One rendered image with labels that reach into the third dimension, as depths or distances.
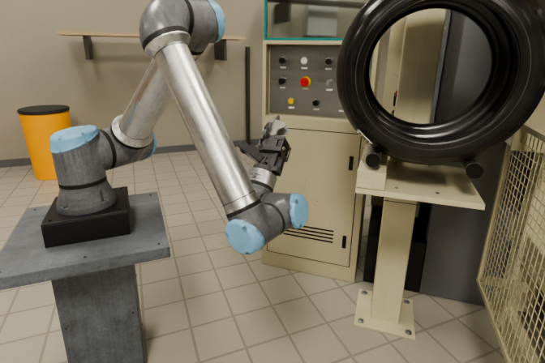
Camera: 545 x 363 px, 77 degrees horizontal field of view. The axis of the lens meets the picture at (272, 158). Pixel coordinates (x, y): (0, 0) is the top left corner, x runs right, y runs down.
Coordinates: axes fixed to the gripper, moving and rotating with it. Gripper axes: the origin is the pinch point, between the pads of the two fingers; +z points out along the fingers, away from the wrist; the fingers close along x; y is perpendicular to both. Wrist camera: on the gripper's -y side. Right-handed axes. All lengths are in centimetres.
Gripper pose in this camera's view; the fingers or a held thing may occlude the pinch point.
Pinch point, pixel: (275, 118)
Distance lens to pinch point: 114.8
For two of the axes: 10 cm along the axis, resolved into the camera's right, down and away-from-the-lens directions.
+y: 9.0, 0.9, -4.3
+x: -3.4, -4.9, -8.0
